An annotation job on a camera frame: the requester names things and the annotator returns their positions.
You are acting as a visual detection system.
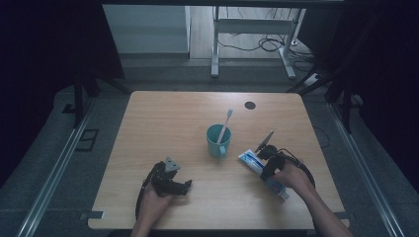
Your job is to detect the black metal stand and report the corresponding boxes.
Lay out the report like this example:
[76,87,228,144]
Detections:
[286,19,379,134]
[61,63,132,129]

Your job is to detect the person's left hand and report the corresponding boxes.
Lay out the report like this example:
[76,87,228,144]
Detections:
[136,182,176,225]

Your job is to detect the metal floor rail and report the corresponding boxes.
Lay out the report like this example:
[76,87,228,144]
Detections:
[15,98,97,237]
[326,102,398,237]

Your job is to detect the black floor cables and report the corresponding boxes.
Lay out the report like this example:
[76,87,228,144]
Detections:
[216,8,318,72]

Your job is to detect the white power strip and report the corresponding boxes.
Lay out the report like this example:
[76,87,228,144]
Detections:
[302,72,322,88]

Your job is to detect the person's right hand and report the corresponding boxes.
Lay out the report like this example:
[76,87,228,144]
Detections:
[271,159,314,198]

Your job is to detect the teal cup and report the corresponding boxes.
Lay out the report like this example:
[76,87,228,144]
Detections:
[206,123,233,159]

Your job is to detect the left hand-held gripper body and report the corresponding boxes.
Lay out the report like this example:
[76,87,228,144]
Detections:
[148,156,187,198]

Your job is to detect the dark curtain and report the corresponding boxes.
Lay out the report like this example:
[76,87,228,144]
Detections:
[297,0,419,194]

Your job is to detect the blue and white toothpaste tube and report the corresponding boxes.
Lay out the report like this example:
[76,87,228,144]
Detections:
[237,148,291,202]

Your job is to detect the white toothbrush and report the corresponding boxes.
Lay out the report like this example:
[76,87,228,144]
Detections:
[215,108,234,146]

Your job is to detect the thin black floor cable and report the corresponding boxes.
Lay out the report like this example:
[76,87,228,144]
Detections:
[312,125,331,150]

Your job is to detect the white metal desk frame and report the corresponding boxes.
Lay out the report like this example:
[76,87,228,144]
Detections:
[210,5,307,80]

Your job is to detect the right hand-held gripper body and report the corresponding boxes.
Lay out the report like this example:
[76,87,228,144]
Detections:
[254,130,287,172]

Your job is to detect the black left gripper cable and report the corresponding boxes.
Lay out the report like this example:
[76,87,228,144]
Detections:
[134,161,163,222]

